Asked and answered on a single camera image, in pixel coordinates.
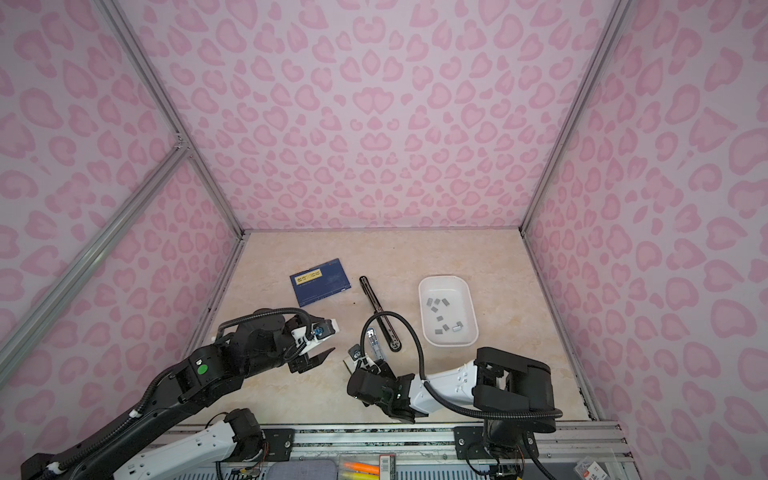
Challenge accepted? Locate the black long stapler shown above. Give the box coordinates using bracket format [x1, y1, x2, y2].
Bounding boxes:
[359, 276, 402, 352]

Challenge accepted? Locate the light blue mini stapler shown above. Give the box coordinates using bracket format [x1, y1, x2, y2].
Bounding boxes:
[366, 327, 386, 361]

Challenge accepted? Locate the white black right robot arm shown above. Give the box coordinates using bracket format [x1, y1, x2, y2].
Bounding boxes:
[347, 340, 563, 479]

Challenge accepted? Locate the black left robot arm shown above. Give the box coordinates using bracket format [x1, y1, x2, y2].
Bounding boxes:
[20, 308, 339, 479]

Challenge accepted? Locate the blue book yellow label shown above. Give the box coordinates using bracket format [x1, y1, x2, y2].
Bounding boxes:
[290, 258, 351, 307]

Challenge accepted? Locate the orange marker pen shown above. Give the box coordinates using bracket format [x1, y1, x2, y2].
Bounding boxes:
[342, 462, 380, 476]

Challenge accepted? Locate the yellow marker pen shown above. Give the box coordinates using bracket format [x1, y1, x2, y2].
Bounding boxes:
[341, 471, 379, 480]

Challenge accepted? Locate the white plastic tray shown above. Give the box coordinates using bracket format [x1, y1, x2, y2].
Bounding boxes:
[418, 275, 479, 348]

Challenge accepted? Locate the grey foam pad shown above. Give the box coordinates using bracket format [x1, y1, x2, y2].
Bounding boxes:
[265, 459, 338, 480]

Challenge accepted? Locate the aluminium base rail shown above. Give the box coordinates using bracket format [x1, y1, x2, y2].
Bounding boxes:
[113, 421, 637, 480]

